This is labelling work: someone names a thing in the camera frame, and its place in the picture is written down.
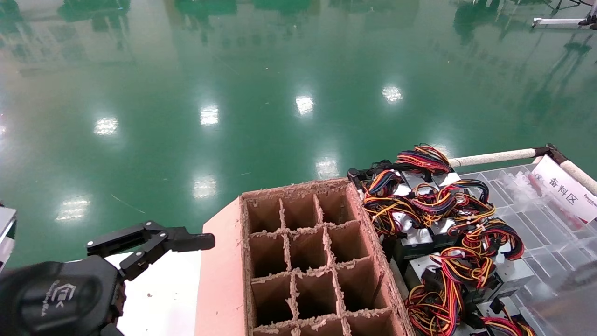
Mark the white sign with Chinese print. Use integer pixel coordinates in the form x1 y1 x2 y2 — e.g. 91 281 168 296
531 155 597 222

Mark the power supply with striped bundle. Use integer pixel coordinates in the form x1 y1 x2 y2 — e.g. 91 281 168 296
394 144 462 187

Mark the clear plastic compartment tray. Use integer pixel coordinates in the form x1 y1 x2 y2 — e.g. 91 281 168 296
459 163 597 336

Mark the black and silver power supply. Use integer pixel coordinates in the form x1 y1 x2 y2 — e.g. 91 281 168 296
394 218 460 269

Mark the clear plastic parts bag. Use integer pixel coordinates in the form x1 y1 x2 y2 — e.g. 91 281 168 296
497 169 555 211

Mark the white wheeled stand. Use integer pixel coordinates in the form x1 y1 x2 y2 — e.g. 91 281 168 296
532 0 597 31

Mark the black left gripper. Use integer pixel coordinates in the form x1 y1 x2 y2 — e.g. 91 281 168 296
0 221 216 336

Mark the brown cardboard divider box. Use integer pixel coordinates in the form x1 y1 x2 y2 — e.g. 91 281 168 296
196 177 416 336

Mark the white padded tube cart frame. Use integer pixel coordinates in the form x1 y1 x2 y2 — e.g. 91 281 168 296
449 144 597 196

